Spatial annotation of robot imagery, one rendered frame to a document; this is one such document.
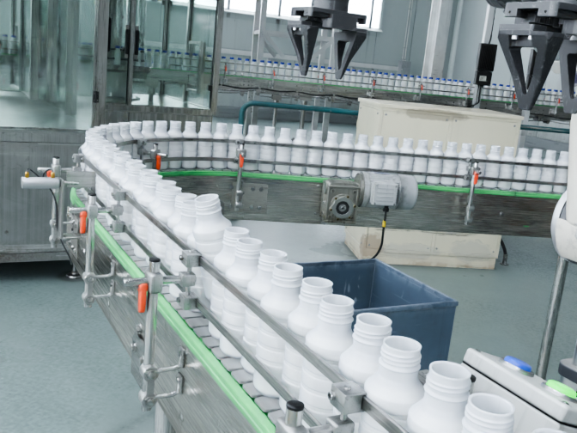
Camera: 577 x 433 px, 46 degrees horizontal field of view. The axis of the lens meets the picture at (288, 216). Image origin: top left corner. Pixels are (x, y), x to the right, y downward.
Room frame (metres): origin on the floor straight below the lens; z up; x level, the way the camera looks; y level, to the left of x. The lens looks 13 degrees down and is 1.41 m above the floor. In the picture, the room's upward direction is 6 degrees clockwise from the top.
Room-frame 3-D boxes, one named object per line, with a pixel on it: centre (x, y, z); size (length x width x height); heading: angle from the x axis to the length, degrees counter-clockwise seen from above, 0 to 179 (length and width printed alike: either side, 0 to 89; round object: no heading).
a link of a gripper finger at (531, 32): (0.69, -0.23, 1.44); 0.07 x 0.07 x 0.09; 28
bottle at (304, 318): (0.77, -0.04, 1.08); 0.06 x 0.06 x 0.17
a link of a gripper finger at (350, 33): (1.10, -0.05, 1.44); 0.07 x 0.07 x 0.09; 29
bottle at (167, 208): (1.23, 0.22, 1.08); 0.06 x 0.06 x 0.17
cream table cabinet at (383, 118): (5.31, -1.05, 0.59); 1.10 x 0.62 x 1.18; 100
